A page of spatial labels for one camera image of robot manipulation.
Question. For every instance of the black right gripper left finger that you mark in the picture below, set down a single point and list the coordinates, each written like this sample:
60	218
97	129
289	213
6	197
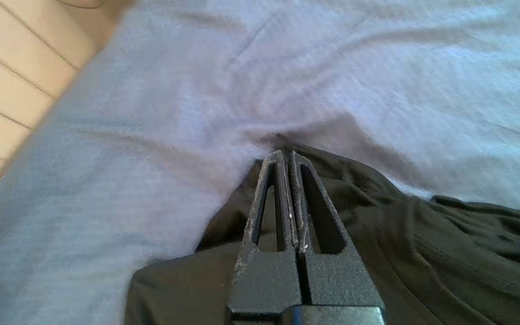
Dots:
264	284

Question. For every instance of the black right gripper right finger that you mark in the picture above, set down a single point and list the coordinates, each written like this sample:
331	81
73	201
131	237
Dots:
336	280

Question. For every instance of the black printed T-shirt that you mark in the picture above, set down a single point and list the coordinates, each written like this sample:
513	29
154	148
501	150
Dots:
422	262

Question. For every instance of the blue bed sheet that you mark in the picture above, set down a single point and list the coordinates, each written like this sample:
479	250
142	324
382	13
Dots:
332	67

